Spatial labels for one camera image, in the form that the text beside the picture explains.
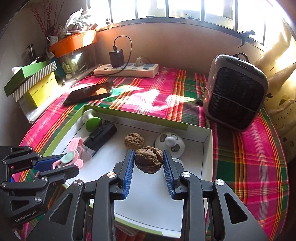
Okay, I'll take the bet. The pink clip with green pad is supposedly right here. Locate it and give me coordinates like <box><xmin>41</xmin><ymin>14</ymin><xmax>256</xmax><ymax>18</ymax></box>
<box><xmin>52</xmin><ymin>150</ymin><xmax>84</xmax><ymax>170</ymax></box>

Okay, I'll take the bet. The brown walnut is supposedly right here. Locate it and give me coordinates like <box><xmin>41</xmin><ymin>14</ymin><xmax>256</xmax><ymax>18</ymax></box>
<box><xmin>134</xmin><ymin>146</ymin><xmax>164</xmax><ymax>174</ymax></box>
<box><xmin>125</xmin><ymin>133</ymin><xmax>144</xmax><ymax>151</ymax></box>

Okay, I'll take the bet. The black lighter device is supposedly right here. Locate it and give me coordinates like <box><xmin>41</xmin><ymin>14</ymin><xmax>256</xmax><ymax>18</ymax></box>
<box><xmin>82</xmin><ymin>121</ymin><xmax>117</xmax><ymax>157</ymax></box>

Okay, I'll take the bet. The small white round cap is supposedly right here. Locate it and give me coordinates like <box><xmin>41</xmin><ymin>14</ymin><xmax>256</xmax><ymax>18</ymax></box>
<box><xmin>173</xmin><ymin>158</ymin><xmax>184</xmax><ymax>167</ymax></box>

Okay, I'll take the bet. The white round dome gadget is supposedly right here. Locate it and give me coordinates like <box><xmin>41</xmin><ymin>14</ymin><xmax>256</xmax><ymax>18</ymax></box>
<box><xmin>154</xmin><ymin>132</ymin><xmax>185</xmax><ymax>153</ymax></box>

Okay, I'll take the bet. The green white cardboard box tray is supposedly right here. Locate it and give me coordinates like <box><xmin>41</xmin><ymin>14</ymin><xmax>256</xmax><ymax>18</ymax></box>
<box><xmin>45</xmin><ymin>105</ymin><xmax>213</xmax><ymax>238</ymax></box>

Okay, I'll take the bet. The green white suction hook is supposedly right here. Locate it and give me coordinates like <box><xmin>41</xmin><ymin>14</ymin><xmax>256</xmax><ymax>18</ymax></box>
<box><xmin>82</xmin><ymin>109</ymin><xmax>102</xmax><ymax>133</ymax></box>

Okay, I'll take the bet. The yellow box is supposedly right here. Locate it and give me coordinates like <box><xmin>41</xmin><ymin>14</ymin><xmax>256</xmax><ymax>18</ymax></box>
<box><xmin>23</xmin><ymin>72</ymin><xmax>58</xmax><ymax>108</ymax></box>

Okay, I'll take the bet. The plaid bedspread cloth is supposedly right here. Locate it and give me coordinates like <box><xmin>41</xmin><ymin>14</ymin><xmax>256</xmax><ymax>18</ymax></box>
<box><xmin>11</xmin><ymin>66</ymin><xmax>290</xmax><ymax>241</ymax></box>

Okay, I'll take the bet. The green box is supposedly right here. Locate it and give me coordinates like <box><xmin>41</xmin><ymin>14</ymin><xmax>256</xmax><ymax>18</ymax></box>
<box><xmin>4</xmin><ymin>61</ymin><xmax>48</xmax><ymax>97</ymax></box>

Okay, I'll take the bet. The black smartphone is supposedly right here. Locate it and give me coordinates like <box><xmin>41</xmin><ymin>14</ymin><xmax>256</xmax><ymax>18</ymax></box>
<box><xmin>63</xmin><ymin>81</ymin><xmax>114</xmax><ymax>106</ymax></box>

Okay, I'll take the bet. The striped white box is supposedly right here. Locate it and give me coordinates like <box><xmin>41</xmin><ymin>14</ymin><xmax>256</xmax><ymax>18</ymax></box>
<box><xmin>13</xmin><ymin>61</ymin><xmax>57</xmax><ymax>102</ymax></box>

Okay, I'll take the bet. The white power strip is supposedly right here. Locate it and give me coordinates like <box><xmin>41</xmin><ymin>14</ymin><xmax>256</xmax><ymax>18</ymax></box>
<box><xmin>93</xmin><ymin>63</ymin><xmax>159</xmax><ymax>78</ymax></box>

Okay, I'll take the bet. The white plug in strip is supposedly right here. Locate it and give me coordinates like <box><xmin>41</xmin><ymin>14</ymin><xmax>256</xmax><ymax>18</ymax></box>
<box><xmin>134</xmin><ymin>56</ymin><xmax>144</xmax><ymax>67</ymax></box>

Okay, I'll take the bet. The orange tray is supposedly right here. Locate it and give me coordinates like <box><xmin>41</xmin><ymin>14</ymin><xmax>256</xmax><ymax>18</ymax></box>
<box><xmin>49</xmin><ymin>30</ymin><xmax>96</xmax><ymax>58</ymax></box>

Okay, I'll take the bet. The black charger adapter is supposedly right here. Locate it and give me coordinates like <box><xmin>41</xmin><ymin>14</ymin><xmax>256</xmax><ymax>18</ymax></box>
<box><xmin>109</xmin><ymin>49</ymin><xmax>125</xmax><ymax>68</ymax></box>

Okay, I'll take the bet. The cream heart curtain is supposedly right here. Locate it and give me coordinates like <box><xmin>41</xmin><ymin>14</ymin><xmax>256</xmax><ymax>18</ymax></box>
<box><xmin>254</xmin><ymin>20</ymin><xmax>295</xmax><ymax>162</ymax></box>

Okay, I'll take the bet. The black charger cable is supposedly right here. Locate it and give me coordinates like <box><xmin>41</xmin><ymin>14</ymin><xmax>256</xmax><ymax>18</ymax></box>
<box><xmin>92</xmin><ymin>35</ymin><xmax>134</xmax><ymax>76</ymax></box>

